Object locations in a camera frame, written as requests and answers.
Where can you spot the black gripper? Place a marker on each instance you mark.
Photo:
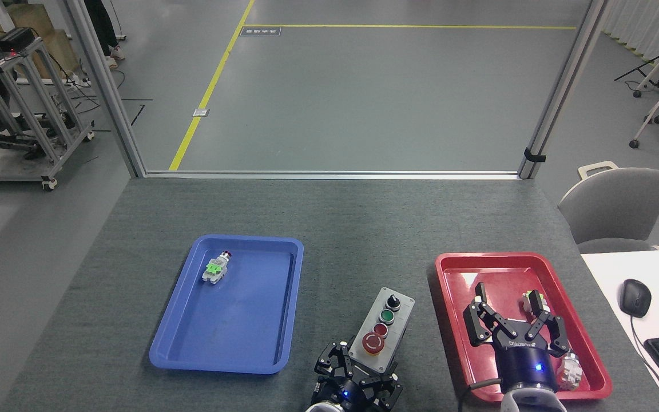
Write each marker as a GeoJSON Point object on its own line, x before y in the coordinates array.
{"type": "Point", "coordinates": [344, 397]}
{"type": "Point", "coordinates": [527, 366]}

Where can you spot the grey control box with buttons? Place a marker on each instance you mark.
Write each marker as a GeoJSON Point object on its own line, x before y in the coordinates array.
{"type": "Point", "coordinates": [384, 326]}

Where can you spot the brown cardboard box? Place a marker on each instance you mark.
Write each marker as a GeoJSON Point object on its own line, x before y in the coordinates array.
{"type": "Point", "coordinates": [49, 40]}

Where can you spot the red plastic tray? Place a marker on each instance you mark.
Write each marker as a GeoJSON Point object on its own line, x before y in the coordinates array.
{"type": "Point", "coordinates": [501, 269]}

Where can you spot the white desk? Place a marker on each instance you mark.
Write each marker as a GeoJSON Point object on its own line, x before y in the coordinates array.
{"type": "Point", "coordinates": [604, 274]}

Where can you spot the black computer mouse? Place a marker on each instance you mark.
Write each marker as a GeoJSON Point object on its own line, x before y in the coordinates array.
{"type": "Point", "coordinates": [635, 297]}

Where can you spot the blue plastic tray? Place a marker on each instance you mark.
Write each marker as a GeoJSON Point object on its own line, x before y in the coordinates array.
{"type": "Point", "coordinates": [238, 320]}

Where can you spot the grey office chair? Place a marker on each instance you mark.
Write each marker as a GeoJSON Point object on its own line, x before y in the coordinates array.
{"type": "Point", "coordinates": [615, 206]}

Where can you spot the black tripod stand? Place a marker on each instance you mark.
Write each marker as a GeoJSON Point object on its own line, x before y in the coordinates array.
{"type": "Point", "coordinates": [641, 68]}

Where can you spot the metal floor socket plate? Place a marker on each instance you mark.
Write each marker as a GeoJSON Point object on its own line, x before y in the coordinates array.
{"type": "Point", "coordinates": [201, 113]}

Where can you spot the white curtain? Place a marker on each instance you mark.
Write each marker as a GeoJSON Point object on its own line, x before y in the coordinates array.
{"type": "Point", "coordinates": [655, 26]}

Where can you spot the dark floor label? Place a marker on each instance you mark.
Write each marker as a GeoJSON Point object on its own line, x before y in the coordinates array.
{"type": "Point", "coordinates": [260, 31]}

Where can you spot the person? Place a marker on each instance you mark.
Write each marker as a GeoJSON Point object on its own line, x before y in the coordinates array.
{"type": "Point", "coordinates": [103, 28]}

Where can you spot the green and yellow switch block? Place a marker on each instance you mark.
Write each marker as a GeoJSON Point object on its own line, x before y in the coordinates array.
{"type": "Point", "coordinates": [531, 298]}

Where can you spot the silver push button switch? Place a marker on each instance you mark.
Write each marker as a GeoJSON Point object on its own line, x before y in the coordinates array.
{"type": "Point", "coordinates": [571, 372]}

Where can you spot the red-capped switch with green block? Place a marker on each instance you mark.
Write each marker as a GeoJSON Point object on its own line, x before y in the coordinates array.
{"type": "Point", "coordinates": [218, 268]}

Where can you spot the silver aluminium cross rail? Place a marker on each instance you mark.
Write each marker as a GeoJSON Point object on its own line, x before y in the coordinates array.
{"type": "Point", "coordinates": [329, 174]}

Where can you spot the silver aluminium post with clip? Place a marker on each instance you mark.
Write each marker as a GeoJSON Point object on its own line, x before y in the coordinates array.
{"type": "Point", "coordinates": [564, 86]}

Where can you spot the aluminium frame cart on wheels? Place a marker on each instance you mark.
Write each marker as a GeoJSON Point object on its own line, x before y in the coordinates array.
{"type": "Point", "coordinates": [38, 120]}

